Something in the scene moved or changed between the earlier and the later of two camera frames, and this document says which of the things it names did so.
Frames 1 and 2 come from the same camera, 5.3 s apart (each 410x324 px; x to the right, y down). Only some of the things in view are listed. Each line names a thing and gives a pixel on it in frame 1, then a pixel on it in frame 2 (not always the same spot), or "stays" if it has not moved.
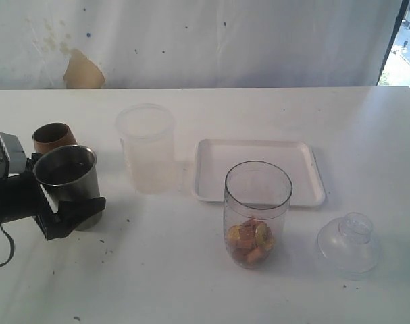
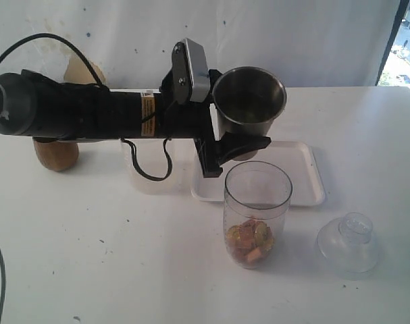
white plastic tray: (215, 159) stays
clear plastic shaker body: (256, 210) stays
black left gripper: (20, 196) -> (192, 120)
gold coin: (234, 232) stays
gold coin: (263, 237) stays
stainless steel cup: (69, 173) -> (246, 100)
